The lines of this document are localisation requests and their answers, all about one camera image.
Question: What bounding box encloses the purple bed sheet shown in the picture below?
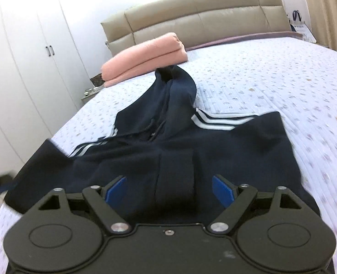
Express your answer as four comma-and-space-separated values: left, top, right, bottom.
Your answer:
186, 32, 304, 51

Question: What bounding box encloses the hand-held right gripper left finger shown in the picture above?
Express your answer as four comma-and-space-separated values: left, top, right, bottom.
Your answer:
38, 175, 130, 234

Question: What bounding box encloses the grey nightstand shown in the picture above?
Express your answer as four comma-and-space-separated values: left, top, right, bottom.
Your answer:
81, 87, 103, 105

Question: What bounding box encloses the beige padded bed headboard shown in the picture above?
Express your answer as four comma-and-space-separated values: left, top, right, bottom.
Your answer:
101, 0, 290, 57

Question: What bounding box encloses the folded pink blanket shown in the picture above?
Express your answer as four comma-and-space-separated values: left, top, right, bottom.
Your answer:
101, 32, 190, 88

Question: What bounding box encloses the navy white-striped hoodie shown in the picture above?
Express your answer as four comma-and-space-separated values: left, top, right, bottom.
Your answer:
4, 65, 322, 227

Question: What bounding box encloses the bed with floral quilt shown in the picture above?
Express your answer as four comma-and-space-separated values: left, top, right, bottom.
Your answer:
0, 36, 337, 274

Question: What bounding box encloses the brown patterned pouch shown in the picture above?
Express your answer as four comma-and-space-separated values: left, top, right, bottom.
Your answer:
90, 74, 104, 88

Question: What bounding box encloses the white shopping bag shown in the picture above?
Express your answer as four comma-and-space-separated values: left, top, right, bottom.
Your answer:
287, 10, 318, 43

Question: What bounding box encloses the beige curtain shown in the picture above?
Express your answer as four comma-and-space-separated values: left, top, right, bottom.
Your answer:
298, 0, 337, 58

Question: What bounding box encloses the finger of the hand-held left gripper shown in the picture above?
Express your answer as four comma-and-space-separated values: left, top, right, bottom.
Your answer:
0, 174, 16, 201

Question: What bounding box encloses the white wardrobe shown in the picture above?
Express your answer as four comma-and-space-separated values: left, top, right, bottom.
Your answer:
0, 0, 87, 162

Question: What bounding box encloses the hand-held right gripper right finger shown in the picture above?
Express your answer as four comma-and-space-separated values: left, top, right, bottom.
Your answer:
209, 175, 299, 234

